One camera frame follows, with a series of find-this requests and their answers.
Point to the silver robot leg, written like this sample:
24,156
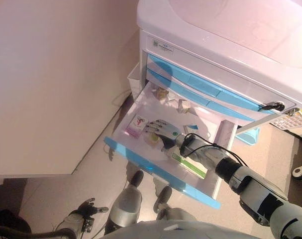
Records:
126,206
163,196

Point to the green white medicine box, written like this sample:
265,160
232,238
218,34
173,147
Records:
190,165

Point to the silver robot right leg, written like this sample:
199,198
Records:
163,196

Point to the yellowish clear medicine pack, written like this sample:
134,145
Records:
162,94

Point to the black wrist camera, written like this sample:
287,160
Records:
186,149
88,225

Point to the black silver robot right hand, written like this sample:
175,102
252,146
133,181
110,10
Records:
169,133

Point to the round yellow medicine container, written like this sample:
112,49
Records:
153,140

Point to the white cart label sticker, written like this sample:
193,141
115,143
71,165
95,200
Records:
163,46

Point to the white blue medicine box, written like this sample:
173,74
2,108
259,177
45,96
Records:
193,129

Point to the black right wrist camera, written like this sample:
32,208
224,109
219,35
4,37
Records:
186,149

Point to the white medical cart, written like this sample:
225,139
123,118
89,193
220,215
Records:
215,30

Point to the grey robot torso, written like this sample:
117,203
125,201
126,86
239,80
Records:
178,230

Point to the black silver robot left hand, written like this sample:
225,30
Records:
87,211

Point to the silver robot left leg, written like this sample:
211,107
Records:
126,206

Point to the white mesh basket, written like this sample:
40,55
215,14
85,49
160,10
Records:
290,122

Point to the pink white medicine box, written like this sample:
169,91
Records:
137,124

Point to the blue white cart drawer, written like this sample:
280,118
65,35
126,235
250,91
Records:
190,95
140,158
205,84

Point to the black cart lock key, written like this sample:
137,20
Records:
272,107

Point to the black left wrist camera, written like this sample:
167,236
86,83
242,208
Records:
88,225

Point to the metal cart side lock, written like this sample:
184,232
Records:
291,112

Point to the light blue waste bin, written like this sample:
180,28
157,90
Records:
250,137

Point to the white cart side bin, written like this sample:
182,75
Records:
133,82

